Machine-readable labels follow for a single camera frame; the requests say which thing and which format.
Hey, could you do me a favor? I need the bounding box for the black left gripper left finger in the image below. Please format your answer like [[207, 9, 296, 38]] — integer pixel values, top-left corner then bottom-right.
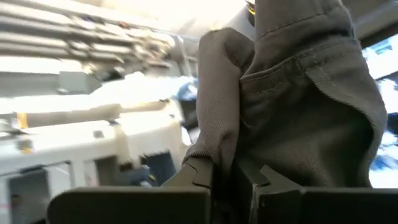
[[46, 157, 215, 224]]

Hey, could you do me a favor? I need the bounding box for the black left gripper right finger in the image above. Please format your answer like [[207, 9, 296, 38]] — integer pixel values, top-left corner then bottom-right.
[[236, 157, 398, 224]]

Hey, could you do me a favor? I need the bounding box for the gray garment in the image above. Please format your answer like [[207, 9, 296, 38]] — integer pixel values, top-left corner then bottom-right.
[[182, 0, 388, 189]]

